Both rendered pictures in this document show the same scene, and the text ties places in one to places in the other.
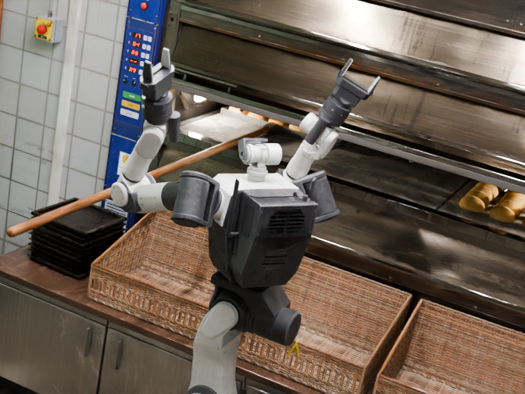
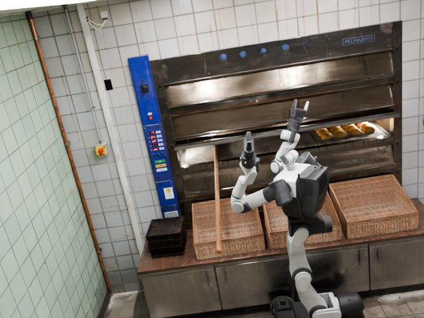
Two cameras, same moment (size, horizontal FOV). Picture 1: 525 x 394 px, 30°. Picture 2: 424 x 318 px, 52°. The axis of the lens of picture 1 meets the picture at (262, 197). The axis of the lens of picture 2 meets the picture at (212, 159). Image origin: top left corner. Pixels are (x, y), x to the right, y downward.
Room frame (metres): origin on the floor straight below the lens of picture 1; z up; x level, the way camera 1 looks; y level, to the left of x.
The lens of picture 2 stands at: (0.59, 1.33, 2.53)
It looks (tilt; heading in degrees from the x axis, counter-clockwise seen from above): 21 degrees down; 341
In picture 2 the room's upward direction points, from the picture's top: 10 degrees counter-clockwise
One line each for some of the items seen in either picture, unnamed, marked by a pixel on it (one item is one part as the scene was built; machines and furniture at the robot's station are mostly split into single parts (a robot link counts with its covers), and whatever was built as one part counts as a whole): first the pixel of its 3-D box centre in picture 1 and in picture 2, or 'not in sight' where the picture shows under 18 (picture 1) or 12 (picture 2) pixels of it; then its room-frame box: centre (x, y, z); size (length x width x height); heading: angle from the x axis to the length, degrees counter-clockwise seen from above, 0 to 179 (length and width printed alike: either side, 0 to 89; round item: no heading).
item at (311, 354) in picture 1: (318, 321); (299, 215); (3.35, -0.30, 0.72); 0.56 x 0.49 x 0.28; 68
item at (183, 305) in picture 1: (181, 270); (226, 225); (3.57, 0.26, 0.72); 0.56 x 0.49 x 0.28; 69
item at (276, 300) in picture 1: (255, 306); (309, 223); (2.80, -0.04, 1.00); 0.28 x 0.13 x 0.18; 68
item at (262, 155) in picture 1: (261, 157); (290, 159); (2.85, 0.03, 1.46); 0.10 x 0.07 x 0.09; 123
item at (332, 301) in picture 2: not in sight; (323, 307); (2.78, -0.09, 0.28); 0.21 x 0.20 x 0.13; 68
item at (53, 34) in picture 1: (48, 28); (101, 149); (4.13, 1.03, 1.46); 0.10 x 0.07 x 0.10; 68
